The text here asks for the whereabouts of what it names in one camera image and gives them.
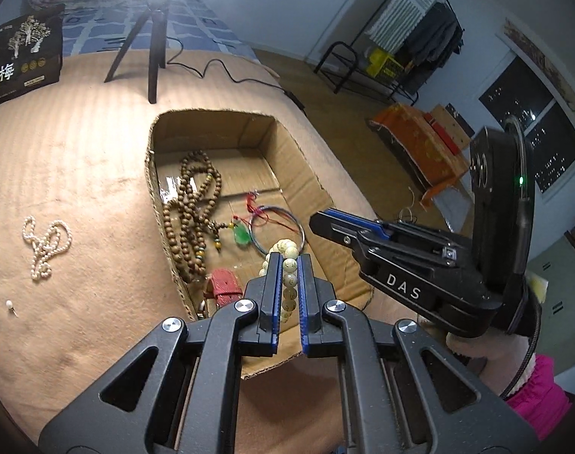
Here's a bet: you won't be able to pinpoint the red strap watch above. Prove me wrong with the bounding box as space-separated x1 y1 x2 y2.
199 267 244 319

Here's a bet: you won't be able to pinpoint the brown wooden bead necklace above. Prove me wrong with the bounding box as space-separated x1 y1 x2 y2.
161 150 224 285

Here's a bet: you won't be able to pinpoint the wooden crate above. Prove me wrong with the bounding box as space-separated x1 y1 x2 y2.
424 103 476 153

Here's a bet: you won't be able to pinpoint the cream bead bracelet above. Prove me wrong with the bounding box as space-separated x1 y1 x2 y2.
259 239 300 325

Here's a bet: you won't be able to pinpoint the green pendant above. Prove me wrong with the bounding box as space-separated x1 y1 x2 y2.
229 191 270 250

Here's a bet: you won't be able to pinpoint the cardboard box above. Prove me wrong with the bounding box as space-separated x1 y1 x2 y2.
147 109 379 380

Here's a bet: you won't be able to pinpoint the yellow box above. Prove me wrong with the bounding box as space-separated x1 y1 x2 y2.
366 47 407 78

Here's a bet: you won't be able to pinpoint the white striped towel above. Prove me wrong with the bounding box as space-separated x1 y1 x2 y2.
363 0 444 48

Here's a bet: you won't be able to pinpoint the black tripod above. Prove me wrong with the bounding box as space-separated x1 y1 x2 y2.
103 0 175 105

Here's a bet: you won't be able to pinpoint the blue patterned bed sheet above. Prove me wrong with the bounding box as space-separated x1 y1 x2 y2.
60 0 260 58

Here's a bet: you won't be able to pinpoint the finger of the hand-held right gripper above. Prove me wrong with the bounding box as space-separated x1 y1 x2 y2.
325 208 392 239
309 213 369 249

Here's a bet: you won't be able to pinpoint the person's right forearm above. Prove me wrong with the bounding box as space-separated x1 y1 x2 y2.
445 331 575 443

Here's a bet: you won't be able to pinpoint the black printed box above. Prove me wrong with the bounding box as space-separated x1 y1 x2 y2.
0 2 65 112

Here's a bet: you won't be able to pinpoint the black power cable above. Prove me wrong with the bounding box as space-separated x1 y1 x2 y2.
166 46 308 110

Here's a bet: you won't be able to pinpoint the thin dark bangle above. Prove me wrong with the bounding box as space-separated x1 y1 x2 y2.
248 205 308 258

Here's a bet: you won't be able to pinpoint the dark window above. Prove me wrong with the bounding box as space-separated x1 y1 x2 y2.
478 54 575 195

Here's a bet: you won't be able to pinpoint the dark hanging clothes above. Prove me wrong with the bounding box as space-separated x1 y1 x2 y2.
401 2 464 65

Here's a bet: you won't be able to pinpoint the white pearl necklace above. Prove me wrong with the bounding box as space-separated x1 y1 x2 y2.
21 215 74 283

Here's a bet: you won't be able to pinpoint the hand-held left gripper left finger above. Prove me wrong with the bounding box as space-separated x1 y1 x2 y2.
39 253 283 454

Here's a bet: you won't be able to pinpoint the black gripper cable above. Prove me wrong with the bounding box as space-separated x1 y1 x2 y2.
499 288 542 401

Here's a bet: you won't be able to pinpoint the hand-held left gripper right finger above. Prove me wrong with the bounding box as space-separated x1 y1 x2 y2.
294 253 539 454

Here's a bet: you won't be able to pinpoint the black clothes rack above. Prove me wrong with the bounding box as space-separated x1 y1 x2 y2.
314 0 464 106

